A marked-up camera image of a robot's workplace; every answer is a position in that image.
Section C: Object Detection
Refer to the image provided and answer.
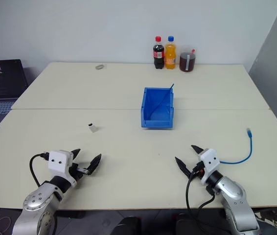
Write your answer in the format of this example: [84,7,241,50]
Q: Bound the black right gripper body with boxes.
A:
[189,153,206,182]

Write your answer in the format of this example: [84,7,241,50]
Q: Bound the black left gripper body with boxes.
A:
[68,158,91,189]

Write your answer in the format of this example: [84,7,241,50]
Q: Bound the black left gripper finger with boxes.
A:
[87,153,102,176]
[70,148,81,160]

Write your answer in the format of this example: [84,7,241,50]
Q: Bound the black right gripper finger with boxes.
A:
[190,144,205,155]
[175,156,192,178]

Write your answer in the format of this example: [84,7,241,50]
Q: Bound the blue plastic storage bin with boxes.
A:
[140,87,175,130]

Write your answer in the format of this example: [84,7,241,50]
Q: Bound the thin blue stick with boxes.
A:
[150,83,175,118]

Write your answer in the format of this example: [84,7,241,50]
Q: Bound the dark rounded shape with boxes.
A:
[113,216,142,235]

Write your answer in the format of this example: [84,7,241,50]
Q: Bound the clear cup dark red liquid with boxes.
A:
[179,45,198,73]

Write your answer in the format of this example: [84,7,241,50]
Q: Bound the orange soda bottle blue cap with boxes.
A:
[164,35,177,70]

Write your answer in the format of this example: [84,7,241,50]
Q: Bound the cola bottle red cap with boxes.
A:
[152,36,165,70]

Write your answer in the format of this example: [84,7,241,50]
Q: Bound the dark laptop computer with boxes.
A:
[0,59,29,131]

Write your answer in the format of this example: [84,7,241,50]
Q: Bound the grey partition panel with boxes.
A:
[248,0,277,145]

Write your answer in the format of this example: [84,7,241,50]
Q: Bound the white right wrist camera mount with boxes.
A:
[200,148,221,186]

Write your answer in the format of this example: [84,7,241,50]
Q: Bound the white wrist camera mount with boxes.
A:
[47,150,74,177]
[200,148,221,186]

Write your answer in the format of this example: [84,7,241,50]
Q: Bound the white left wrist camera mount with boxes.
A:
[47,150,74,177]

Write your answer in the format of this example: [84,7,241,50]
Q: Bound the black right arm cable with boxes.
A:
[185,162,218,235]

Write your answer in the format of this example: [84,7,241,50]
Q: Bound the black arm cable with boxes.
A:
[185,162,218,235]
[29,152,50,188]

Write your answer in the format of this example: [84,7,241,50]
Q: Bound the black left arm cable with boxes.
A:
[29,152,50,188]

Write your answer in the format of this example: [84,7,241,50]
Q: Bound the blue Ethernet cable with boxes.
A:
[219,127,255,165]

